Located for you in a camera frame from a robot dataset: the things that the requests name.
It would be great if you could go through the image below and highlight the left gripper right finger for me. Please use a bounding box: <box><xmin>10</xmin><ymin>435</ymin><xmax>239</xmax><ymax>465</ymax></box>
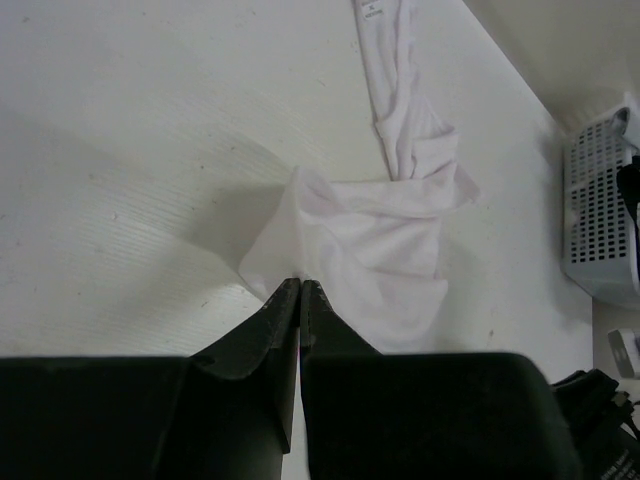
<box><xmin>300</xmin><ymin>281</ymin><xmax>582</xmax><ymax>479</ymax></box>

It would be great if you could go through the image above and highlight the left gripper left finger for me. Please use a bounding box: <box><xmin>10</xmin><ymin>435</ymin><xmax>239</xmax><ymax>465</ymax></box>
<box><xmin>1</xmin><ymin>279</ymin><xmax>299</xmax><ymax>479</ymax></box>

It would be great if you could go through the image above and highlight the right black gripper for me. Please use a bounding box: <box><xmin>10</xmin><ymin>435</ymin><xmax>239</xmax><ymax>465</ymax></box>
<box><xmin>551</xmin><ymin>369</ymin><xmax>639</xmax><ymax>480</ymax></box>

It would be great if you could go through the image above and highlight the white tank top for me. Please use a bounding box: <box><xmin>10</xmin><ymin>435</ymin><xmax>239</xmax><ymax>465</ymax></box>
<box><xmin>239</xmin><ymin>1</ymin><xmax>479</xmax><ymax>353</ymax></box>

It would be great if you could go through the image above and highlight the black tank top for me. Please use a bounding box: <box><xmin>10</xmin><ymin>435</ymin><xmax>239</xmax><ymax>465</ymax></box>
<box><xmin>616</xmin><ymin>155</ymin><xmax>640</xmax><ymax>229</ymax></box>

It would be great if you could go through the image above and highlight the white plastic laundry basket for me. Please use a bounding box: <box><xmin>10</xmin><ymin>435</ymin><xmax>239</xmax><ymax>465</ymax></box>
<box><xmin>562</xmin><ymin>94</ymin><xmax>639</xmax><ymax>310</ymax></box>

